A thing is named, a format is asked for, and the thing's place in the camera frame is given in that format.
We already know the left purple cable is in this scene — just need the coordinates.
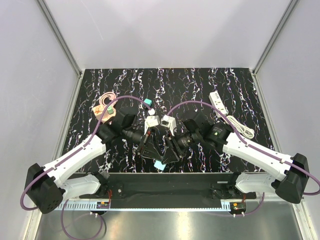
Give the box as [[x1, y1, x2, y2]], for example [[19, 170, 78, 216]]
[[19, 96, 153, 240]]

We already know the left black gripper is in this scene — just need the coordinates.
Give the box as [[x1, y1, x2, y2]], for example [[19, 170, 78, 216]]
[[122, 126, 163, 161]]

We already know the pink round socket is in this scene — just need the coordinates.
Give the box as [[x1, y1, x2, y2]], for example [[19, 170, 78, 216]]
[[101, 109, 116, 123]]

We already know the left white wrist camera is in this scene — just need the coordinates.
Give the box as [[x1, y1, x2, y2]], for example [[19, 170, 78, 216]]
[[144, 115, 160, 134]]

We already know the white power strip cord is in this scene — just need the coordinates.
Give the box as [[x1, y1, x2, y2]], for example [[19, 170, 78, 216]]
[[223, 115, 255, 140]]

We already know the pink cube socket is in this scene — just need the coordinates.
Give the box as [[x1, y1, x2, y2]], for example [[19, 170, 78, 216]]
[[92, 104, 105, 120]]

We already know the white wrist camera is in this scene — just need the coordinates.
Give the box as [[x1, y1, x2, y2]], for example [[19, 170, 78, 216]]
[[160, 115, 177, 135], [144, 115, 160, 134]]

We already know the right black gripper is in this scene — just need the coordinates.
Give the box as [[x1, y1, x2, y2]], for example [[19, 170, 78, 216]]
[[161, 129, 202, 165]]

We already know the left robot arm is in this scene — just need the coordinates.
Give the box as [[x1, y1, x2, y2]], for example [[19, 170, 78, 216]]
[[25, 113, 162, 214]]

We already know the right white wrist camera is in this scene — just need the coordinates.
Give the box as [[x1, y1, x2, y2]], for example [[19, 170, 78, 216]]
[[160, 115, 177, 135]]

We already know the teal plug adapter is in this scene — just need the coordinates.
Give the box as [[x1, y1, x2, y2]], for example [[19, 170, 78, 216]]
[[143, 98, 153, 108]]

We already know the mint plug adapter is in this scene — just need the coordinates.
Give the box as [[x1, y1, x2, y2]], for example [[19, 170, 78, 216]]
[[153, 160, 166, 171]]

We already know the purple cable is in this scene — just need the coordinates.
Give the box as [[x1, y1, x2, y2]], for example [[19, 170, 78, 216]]
[[19, 96, 153, 240], [166, 100, 320, 216]]

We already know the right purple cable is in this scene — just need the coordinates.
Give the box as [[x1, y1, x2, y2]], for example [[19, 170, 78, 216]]
[[166, 100, 320, 216]]

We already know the pink coiled cable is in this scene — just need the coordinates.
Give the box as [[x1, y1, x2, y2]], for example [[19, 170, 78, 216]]
[[99, 92, 118, 106]]

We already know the green usb charger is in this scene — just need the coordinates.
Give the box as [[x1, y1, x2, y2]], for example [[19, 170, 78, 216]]
[[107, 106, 114, 114]]

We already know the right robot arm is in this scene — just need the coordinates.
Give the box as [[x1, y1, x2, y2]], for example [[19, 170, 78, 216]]
[[160, 112, 309, 204]]

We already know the white power strip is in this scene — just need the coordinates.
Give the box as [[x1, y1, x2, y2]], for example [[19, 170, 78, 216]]
[[209, 90, 228, 118]]

